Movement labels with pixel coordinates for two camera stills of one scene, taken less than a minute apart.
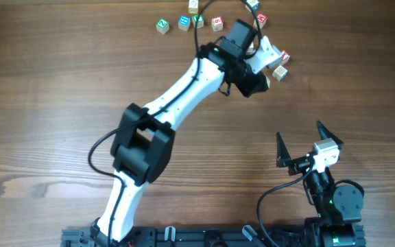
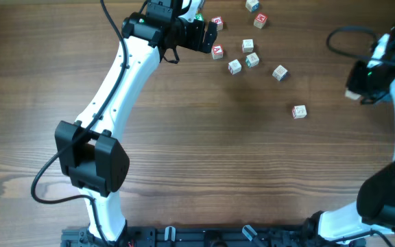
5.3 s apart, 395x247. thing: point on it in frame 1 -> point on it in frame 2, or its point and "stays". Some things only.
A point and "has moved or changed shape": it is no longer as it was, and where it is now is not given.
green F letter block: (200, 22) stays
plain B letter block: (280, 73) stays
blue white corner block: (254, 5) stays
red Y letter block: (285, 55) -> (352, 96)
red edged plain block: (250, 49) stays
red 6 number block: (217, 23) stays
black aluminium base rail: (317, 236) stays
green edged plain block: (268, 81) has moved or changed shape
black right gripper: (300, 163) -> (356, 81)
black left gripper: (252, 84) -> (199, 36)
